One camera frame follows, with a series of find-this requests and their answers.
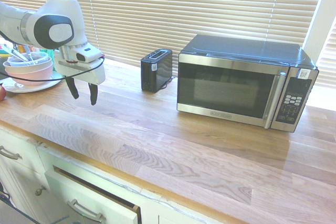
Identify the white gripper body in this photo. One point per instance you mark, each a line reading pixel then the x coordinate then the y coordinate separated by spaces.
pixel 89 73

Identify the silver cabinet knob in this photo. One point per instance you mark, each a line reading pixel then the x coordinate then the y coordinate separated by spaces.
pixel 40 190

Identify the white plate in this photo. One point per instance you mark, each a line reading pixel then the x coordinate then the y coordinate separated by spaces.
pixel 31 87

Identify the metal utensil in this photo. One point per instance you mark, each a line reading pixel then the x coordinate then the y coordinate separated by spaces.
pixel 15 54

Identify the pink bowl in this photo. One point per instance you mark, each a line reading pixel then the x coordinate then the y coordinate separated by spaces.
pixel 29 73

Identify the red apple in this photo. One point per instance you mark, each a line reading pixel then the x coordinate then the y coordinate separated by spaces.
pixel 2 93

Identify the open white drawer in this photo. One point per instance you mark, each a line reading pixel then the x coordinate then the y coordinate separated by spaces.
pixel 86 190

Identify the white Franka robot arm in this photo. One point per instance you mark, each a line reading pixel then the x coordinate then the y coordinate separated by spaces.
pixel 60 11

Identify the wide beige window blind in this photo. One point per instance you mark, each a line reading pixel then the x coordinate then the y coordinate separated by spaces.
pixel 183 11

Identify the pale clear bowl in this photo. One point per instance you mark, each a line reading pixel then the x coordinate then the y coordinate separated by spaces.
pixel 39 60

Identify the white green mug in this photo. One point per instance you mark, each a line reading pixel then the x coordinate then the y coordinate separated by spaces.
pixel 55 57

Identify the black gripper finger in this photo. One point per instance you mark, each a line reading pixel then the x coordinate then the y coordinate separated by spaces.
pixel 93 94
pixel 74 90

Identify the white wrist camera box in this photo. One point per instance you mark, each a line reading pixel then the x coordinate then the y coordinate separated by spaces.
pixel 88 54

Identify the stainless steel black microwave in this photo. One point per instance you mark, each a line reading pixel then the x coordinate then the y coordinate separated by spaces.
pixel 231 87

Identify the black two-slot toaster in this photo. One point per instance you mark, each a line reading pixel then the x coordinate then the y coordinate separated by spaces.
pixel 157 72

